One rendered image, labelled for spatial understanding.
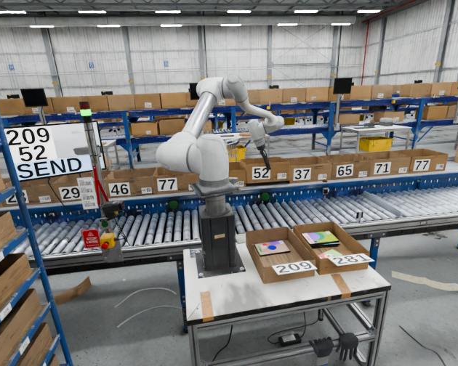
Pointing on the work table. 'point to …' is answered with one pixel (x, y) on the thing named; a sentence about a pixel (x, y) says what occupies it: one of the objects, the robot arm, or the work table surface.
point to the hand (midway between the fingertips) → (267, 165)
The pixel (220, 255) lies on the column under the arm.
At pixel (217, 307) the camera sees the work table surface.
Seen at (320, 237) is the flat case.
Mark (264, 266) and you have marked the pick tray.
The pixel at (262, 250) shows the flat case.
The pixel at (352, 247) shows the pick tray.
